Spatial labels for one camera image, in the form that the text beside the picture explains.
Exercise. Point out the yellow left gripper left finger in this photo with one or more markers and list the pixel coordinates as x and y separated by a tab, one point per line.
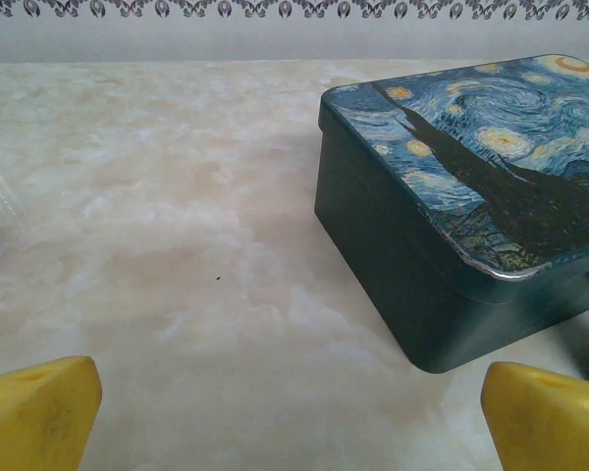
34	417

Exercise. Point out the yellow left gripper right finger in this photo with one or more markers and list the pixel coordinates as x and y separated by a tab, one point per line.
550	422

